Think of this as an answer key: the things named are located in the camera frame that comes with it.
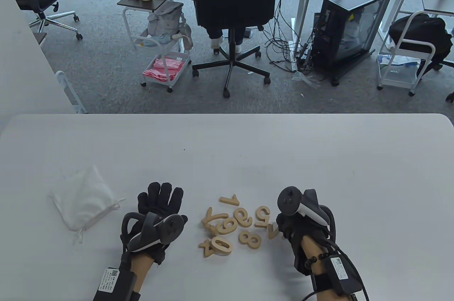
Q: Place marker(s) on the person's left forearm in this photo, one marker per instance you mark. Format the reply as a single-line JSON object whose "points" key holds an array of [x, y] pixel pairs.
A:
{"points": [[142, 272]]}

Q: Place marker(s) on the pink folded cloth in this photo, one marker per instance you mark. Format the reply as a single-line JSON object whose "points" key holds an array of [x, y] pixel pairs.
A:
{"points": [[163, 68]]}

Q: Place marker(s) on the clear plastic bags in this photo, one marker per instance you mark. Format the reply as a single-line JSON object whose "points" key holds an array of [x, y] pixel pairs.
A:
{"points": [[400, 66]]}

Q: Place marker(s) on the person's right hand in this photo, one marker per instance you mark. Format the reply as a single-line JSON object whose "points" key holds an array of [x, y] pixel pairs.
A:
{"points": [[294, 228]]}

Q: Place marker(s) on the pile of wooden number blocks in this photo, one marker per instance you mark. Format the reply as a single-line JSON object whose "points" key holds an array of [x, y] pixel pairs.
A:
{"points": [[250, 239]]}

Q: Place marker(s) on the straight hooked wooden number block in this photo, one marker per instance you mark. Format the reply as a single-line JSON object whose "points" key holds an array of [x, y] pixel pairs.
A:
{"points": [[230, 201]]}

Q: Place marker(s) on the white metal cart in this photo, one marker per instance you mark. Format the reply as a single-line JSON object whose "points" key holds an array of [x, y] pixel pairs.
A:
{"points": [[395, 83]]}

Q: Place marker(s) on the light blue packet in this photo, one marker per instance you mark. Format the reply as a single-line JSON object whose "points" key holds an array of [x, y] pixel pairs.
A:
{"points": [[156, 41]]}

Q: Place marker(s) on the person's left hand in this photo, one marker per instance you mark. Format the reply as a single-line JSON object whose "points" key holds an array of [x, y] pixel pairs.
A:
{"points": [[161, 201]]}

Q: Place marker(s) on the grey backpack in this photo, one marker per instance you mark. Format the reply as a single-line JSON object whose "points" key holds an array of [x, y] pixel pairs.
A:
{"points": [[165, 18]]}

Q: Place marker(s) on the black tracking controller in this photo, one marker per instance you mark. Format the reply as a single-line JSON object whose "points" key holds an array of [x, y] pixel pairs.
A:
{"points": [[173, 228], [289, 201]]}

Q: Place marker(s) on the white rolling cart dark top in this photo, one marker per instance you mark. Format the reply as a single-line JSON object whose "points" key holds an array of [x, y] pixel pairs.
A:
{"points": [[156, 3]]}

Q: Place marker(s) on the black bag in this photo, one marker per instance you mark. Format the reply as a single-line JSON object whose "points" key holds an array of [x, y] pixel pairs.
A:
{"points": [[415, 31]]}

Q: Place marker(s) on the curved flat-based wooden number block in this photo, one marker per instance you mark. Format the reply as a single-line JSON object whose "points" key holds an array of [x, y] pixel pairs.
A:
{"points": [[272, 233]]}

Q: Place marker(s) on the black computer tower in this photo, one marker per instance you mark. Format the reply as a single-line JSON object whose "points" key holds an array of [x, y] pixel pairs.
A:
{"points": [[340, 24]]}

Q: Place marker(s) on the white metal rack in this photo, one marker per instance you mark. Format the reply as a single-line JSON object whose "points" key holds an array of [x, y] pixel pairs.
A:
{"points": [[71, 93]]}

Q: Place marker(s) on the clear plastic wrap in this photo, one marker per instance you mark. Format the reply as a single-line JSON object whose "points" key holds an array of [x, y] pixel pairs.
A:
{"points": [[305, 79]]}

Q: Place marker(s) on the white partition panel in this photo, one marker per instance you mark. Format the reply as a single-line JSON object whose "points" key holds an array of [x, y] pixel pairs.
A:
{"points": [[21, 66]]}

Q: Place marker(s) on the black labelled sensor box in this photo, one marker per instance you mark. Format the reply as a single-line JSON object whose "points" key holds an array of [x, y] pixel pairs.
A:
{"points": [[113, 285], [340, 272]]}

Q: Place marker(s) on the person's right forearm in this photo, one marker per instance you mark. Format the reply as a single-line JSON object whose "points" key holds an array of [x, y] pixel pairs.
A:
{"points": [[314, 247]]}

